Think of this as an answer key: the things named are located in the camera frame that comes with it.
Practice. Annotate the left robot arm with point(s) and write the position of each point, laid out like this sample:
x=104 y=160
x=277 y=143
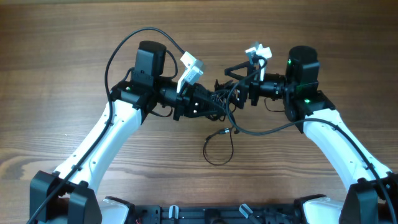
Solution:
x=68 y=194

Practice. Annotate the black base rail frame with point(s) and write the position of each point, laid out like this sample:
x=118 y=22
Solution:
x=268 y=214

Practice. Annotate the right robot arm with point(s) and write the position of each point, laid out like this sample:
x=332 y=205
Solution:
x=371 y=186

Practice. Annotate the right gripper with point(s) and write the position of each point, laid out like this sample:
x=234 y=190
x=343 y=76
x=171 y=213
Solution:
x=254 y=93

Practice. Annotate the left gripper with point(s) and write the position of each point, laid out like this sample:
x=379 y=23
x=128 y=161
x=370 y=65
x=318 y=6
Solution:
x=189 y=102

